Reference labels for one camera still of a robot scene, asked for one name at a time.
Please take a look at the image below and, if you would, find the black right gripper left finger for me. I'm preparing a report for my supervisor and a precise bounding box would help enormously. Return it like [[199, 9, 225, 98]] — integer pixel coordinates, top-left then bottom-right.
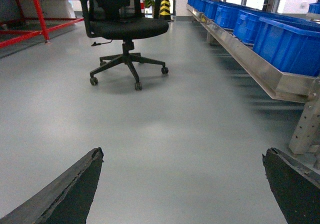
[[0, 147, 104, 224]]

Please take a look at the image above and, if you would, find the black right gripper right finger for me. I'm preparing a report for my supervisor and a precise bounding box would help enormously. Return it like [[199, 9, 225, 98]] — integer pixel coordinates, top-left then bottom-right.
[[262, 147, 320, 224]]

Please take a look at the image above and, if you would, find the stainless steel roller rack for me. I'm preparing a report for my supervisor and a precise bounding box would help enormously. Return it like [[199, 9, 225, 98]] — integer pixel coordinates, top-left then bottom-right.
[[186, 4, 320, 155]]

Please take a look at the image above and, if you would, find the large blue plastic bin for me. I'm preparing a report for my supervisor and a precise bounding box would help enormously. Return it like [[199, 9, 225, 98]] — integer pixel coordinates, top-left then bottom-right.
[[253, 17, 320, 77]]

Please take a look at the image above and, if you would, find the black office chair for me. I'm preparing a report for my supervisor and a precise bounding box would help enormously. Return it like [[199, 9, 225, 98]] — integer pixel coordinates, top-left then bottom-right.
[[79, 0, 169, 91]]

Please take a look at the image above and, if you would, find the yellow black striped bollard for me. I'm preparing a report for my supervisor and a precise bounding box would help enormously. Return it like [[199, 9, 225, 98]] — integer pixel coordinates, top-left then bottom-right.
[[159, 0, 171, 22]]

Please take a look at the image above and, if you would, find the red metal frame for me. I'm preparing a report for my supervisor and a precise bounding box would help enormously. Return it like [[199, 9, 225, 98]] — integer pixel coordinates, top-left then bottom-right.
[[0, 0, 83, 48]]

